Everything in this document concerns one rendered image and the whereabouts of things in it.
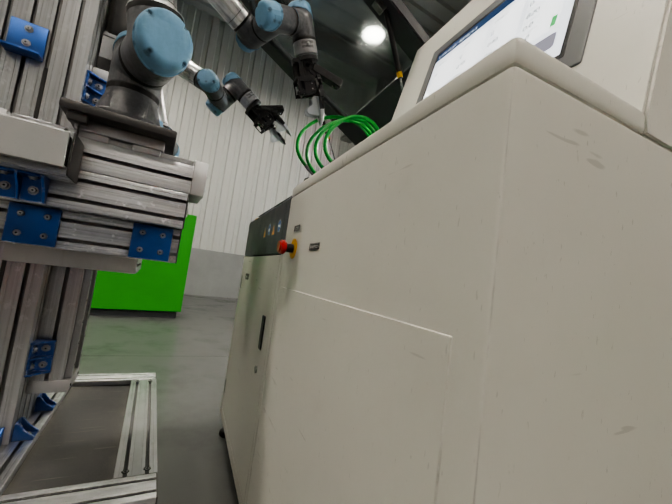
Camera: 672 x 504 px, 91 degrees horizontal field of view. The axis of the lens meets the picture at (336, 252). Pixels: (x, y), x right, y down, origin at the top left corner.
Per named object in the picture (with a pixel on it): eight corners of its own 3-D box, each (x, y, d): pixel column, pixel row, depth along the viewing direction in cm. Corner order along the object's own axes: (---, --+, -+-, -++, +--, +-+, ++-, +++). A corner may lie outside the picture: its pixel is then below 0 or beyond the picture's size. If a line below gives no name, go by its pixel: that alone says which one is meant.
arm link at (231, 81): (221, 87, 147) (235, 75, 148) (239, 107, 149) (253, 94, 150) (218, 79, 139) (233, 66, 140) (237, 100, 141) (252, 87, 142)
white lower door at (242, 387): (220, 406, 147) (243, 256, 153) (225, 406, 148) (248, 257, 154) (240, 505, 88) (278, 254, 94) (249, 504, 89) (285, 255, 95)
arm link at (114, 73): (151, 111, 92) (159, 65, 93) (169, 97, 83) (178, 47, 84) (100, 89, 83) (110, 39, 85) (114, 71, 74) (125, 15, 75)
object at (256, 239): (245, 255, 152) (251, 222, 153) (255, 257, 154) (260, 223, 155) (279, 253, 95) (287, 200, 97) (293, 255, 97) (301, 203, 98)
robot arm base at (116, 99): (84, 108, 73) (93, 66, 73) (95, 131, 86) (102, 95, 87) (160, 131, 80) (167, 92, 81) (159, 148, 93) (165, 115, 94)
